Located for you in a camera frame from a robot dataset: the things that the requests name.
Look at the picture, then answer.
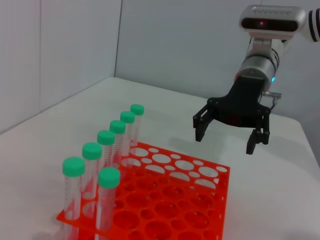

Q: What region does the green-capped clear test tube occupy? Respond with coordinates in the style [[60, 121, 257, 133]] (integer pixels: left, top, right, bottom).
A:
[[96, 129, 116, 176], [61, 156, 86, 238], [119, 111, 136, 158], [130, 103, 146, 147], [81, 142, 103, 216], [109, 119, 127, 168], [94, 167, 121, 240]]

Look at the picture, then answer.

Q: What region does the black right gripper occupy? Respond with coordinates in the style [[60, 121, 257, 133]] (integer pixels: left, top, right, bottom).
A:
[[192, 75, 272, 155]]

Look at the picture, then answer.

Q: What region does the orange plastic test tube rack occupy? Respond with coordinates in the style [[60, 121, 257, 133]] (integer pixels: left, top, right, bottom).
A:
[[56, 141, 231, 240]]

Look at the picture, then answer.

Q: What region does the dark right arm cable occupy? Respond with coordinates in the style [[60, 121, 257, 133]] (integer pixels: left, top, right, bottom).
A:
[[261, 91, 283, 111]]

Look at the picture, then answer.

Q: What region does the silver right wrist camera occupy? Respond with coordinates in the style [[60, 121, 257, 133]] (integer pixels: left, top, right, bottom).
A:
[[239, 4, 307, 47]]

